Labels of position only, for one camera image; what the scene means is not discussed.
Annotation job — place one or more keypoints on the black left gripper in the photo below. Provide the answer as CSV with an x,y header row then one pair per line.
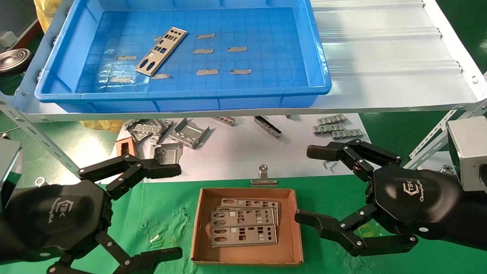
x,y
53,217

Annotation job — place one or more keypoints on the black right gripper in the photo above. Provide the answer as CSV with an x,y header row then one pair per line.
x,y
414,201

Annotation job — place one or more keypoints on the brown cardboard box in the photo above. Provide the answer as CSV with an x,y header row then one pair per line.
x,y
247,255

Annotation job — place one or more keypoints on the blue plastic tray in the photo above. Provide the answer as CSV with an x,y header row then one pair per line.
x,y
266,61

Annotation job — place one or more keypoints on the grey metal clip strip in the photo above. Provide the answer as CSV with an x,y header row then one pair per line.
x,y
331,119
347,134
328,129

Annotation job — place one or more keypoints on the brown rectangular holder block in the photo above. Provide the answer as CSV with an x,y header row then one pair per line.
x,y
131,141

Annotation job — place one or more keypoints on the slotted metal plate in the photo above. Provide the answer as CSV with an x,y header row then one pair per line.
x,y
147,128

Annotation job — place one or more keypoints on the small bent metal piece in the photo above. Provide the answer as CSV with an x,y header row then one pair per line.
x,y
165,125

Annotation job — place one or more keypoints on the black metal bar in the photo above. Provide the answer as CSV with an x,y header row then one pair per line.
x,y
268,126

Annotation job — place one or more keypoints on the short slotted metal strip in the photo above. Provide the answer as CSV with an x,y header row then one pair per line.
x,y
225,121

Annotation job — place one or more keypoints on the white metal shelf rack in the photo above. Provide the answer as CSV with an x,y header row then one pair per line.
x,y
380,57

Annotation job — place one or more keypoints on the black round stool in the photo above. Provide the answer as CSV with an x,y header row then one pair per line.
x,y
14,61

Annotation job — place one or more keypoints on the yellow plastic bag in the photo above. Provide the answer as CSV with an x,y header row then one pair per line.
x,y
49,15

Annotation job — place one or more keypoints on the square metal window bracket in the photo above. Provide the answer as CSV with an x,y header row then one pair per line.
x,y
169,152

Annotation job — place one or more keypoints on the dark metal frame bracket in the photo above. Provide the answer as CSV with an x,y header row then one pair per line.
x,y
133,137

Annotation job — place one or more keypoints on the folded sheet metal bracket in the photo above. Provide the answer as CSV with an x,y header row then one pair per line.
x,y
188,134

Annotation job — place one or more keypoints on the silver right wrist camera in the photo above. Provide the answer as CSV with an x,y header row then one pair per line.
x,y
468,152

